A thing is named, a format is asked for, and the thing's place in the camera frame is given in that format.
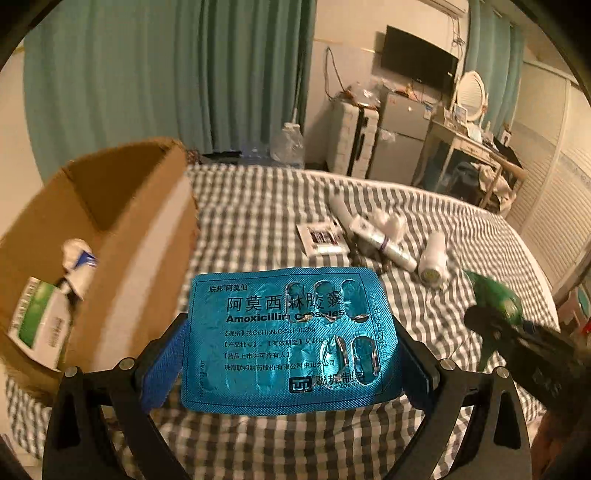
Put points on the small white sachet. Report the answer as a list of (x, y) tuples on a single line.
[(323, 237)]

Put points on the brown cardboard box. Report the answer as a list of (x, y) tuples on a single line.
[(138, 258)]

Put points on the white ointment tube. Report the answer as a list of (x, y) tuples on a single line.
[(392, 247)]

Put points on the white air conditioner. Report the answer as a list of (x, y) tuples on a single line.
[(450, 5)]

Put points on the grey checkered bed sheet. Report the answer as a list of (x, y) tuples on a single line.
[(258, 207)]

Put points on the grey mini fridge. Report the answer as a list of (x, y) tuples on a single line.
[(401, 138)]

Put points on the white toothpaste tube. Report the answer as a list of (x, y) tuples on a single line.
[(78, 263)]

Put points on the person's right forearm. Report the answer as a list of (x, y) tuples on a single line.
[(554, 447)]

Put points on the white suitcase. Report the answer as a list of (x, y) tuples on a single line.
[(351, 138)]

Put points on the white cylindrical bottle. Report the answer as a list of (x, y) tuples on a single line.
[(339, 210), (434, 263)]

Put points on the green medicine box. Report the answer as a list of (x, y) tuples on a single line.
[(41, 327)]

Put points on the wide teal curtain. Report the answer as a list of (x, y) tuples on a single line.
[(161, 69)]

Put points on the green foil packet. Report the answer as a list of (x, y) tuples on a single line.
[(501, 300)]

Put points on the white wardrobe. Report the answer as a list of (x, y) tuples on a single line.
[(554, 175)]

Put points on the white dressing desk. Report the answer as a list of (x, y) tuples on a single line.
[(461, 141)]

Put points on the blue blister pack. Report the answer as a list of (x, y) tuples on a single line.
[(277, 323)]

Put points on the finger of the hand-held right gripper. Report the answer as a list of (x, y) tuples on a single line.
[(489, 323)]

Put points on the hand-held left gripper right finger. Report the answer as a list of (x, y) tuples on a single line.
[(420, 387)]

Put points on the white vanity mirror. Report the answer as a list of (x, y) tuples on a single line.
[(472, 94)]

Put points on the narrow teal curtain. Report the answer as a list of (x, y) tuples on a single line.
[(494, 50)]

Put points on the clear water bottle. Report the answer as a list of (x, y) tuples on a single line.
[(288, 145)]

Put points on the black television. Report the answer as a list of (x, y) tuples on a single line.
[(415, 57)]

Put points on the crumpled white plastic wrap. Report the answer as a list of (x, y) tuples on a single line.
[(395, 224)]

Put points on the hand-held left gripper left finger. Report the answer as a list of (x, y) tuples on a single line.
[(161, 369)]

